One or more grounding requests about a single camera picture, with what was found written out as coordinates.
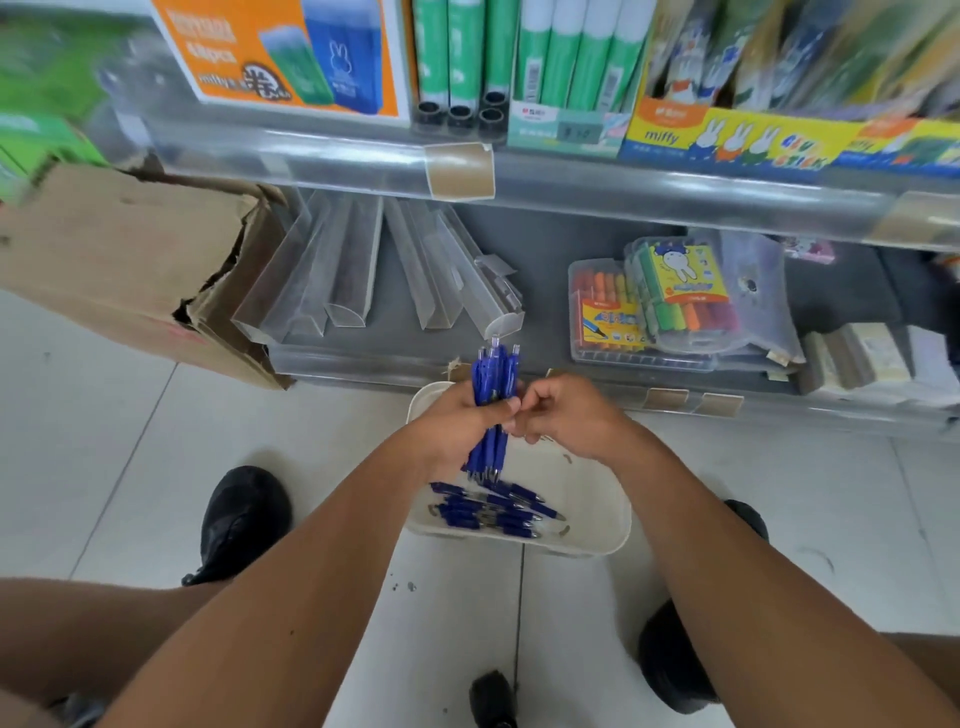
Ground clear marker tub yellow label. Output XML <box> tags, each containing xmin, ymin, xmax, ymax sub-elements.
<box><xmin>624</xmin><ymin>235</ymin><xmax>751</xmax><ymax>355</ymax></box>

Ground yellow rabbit print display box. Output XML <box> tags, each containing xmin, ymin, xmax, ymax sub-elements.
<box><xmin>618</xmin><ymin>96</ymin><xmax>960</xmax><ymax>183</ymax></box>

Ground flat clear crayon case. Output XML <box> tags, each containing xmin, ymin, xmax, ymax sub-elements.
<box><xmin>567</xmin><ymin>258</ymin><xmax>717</xmax><ymax>374</ymax></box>

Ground bundle of blue pens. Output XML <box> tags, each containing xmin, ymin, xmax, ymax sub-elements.
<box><xmin>463</xmin><ymin>336</ymin><xmax>522</xmax><ymax>483</ymax></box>

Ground row of hanging stationery packets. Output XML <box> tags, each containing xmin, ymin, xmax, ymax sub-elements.
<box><xmin>643</xmin><ymin>0</ymin><xmax>960</xmax><ymax>123</ymax></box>

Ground clear shelf edge rail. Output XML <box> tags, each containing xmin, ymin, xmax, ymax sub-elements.
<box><xmin>112</xmin><ymin>112</ymin><xmax>960</xmax><ymax>254</ymax></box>

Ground person's right black shoe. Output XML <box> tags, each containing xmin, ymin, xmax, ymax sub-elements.
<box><xmin>636</xmin><ymin>498</ymin><xmax>771</xmax><ymax>716</ymax></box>

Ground pile of loose blue pens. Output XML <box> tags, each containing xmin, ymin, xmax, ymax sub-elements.
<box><xmin>428</xmin><ymin>480</ymin><xmax>567</xmax><ymax>541</ymax></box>

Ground orange eraser display box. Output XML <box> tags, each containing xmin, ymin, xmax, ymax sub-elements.
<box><xmin>148</xmin><ymin>0</ymin><xmax>413</xmax><ymax>126</ymax></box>

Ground stacks of pale sticky notes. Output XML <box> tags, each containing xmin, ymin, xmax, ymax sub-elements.
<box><xmin>796</xmin><ymin>321</ymin><xmax>960</xmax><ymax>411</ymax></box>

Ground torn brown cardboard box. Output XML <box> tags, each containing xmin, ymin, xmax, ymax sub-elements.
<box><xmin>0</xmin><ymin>159</ymin><xmax>295</xmax><ymax>392</ymax></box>

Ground person's right forearm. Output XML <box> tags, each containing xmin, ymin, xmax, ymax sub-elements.
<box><xmin>600</xmin><ymin>423</ymin><xmax>960</xmax><ymax>728</ymax></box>

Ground person's black shoe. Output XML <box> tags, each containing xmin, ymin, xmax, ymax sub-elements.
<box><xmin>636</xmin><ymin>498</ymin><xmax>771</xmax><ymax>716</ymax></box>
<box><xmin>181</xmin><ymin>465</ymin><xmax>294</xmax><ymax>588</ymax></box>

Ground person's leg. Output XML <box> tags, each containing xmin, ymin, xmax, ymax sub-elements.
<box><xmin>876</xmin><ymin>632</ymin><xmax>960</xmax><ymax>695</ymax></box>
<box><xmin>0</xmin><ymin>576</ymin><xmax>230</xmax><ymax>728</ymax></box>

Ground person's left leg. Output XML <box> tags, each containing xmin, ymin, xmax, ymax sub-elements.
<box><xmin>0</xmin><ymin>576</ymin><xmax>230</xmax><ymax>728</ymax></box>

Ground person's right leg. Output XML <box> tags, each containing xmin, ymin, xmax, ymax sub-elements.
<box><xmin>876</xmin><ymin>632</ymin><xmax>960</xmax><ymax>695</ymax></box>

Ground person's left forearm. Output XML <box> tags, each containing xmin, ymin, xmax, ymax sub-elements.
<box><xmin>96</xmin><ymin>438</ymin><xmax>460</xmax><ymax>728</ymax></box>

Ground heap of clear plastic strips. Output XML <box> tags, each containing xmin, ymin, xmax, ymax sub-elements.
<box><xmin>231</xmin><ymin>189</ymin><xmax>526</xmax><ymax>346</ymax></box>

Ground person's left hand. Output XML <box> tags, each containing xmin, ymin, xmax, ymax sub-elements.
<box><xmin>405</xmin><ymin>380</ymin><xmax>523</xmax><ymax>483</ymax></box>

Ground row of green glue sticks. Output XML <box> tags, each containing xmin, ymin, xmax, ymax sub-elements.
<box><xmin>411</xmin><ymin>0</ymin><xmax>520</xmax><ymax>141</ymax></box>

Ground small pink packet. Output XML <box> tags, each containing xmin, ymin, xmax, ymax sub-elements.
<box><xmin>778</xmin><ymin>235</ymin><xmax>838</xmax><ymax>266</ymax></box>

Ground clear plastic bag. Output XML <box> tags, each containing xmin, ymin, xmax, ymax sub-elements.
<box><xmin>716</xmin><ymin>229</ymin><xmax>808</xmax><ymax>367</ymax></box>

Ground teal display box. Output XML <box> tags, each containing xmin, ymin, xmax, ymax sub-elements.
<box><xmin>507</xmin><ymin>99</ymin><xmax>633</xmax><ymax>159</ymax></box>

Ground row of green white tubes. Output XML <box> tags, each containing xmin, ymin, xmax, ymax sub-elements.
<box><xmin>513</xmin><ymin>0</ymin><xmax>657</xmax><ymax>114</ymax></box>

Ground person's right hand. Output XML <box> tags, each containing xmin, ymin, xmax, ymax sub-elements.
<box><xmin>504</xmin><ymin>374</ymin><xmax>640</xmax><ymax>468</ymax></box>

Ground small black object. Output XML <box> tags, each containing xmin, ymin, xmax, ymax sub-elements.
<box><xmin>469</xmin><ymin>669</ymin><xmax>519</xmax><ymax>728</ymax></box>

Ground person's left black shoe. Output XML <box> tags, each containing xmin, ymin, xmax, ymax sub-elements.
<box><xmin>181</xmin><ymin>465</ymin><xmax>294</xmax><ymax>588</ymax></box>

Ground stack of green packets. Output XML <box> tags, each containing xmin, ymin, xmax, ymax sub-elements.
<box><xmin>0</xmin><ymin>7</ymin><xmax>155</xmax><ymax>205</ymax></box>

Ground white plastic tray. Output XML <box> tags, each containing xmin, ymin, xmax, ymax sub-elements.
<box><xmin>404</xmin><ymin>380</ymin><xmax>633</xmax><ymax>558</ymax></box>

